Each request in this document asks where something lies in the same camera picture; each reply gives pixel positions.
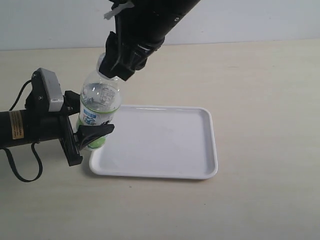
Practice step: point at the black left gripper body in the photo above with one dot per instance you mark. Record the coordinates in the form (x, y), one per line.
(57, 125)

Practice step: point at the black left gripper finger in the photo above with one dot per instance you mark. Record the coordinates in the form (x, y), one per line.
(71, 103)
(92, 137)

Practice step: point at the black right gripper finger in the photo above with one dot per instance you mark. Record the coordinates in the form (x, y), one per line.
(113, 44)
(124, 69)

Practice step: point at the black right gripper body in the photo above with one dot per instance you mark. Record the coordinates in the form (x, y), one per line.
(138, 51)

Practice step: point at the clear plastic lime drink bottle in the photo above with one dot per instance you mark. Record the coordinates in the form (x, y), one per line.
(100, 98)

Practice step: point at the white bottle cap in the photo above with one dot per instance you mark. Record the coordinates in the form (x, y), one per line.
(105, 66)

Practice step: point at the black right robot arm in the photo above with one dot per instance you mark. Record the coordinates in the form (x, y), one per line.
(141, 27)

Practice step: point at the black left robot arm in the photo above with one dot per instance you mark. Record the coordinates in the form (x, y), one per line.
(31, 125)

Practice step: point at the white zip tie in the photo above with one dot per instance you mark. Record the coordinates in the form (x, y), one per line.
(116, 10)

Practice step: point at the white rectangular plastic tray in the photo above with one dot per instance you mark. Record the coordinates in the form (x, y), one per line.
(149, 141)

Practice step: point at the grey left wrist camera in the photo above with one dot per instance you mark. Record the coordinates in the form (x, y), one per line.
(46, 95)

